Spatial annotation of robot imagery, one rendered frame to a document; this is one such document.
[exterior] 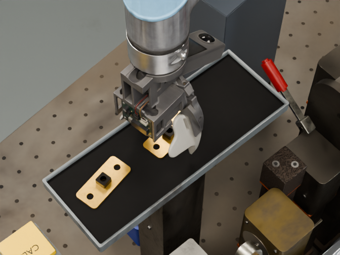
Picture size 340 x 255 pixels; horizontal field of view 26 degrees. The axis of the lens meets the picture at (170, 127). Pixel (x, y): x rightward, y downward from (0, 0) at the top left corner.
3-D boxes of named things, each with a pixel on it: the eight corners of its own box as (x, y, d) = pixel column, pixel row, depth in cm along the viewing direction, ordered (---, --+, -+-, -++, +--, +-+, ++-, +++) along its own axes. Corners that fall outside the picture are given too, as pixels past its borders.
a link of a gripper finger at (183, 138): (170, 173, 106) (150, 128, 100) (196, 146, 108) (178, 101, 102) (185, 181, 104) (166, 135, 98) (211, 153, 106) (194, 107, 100)
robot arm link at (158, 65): (154, -3, 90) (206, 31, 88) (155, 21, 94) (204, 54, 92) (113, 33, 87) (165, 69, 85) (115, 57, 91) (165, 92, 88)
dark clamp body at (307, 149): (288, 275, 148) (321, 187, 115) (247, 234, 152) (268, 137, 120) (313, 253, 150) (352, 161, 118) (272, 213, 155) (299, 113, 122)
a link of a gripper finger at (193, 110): (178, 131, 105) (159, 86, 99) (185, 123, 105) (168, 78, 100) (202, 141, 102) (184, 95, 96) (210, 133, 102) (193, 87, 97)
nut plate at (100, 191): (94, 210, 104) (93, 207, 103) (74, 196, 105) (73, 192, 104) (132, 169, 108) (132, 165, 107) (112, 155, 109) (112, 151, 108)
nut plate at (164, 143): (161, 160, 108) (160, 156, 107) (141, 145, 110) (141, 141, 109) (197, 123, 112) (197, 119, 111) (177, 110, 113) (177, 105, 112)
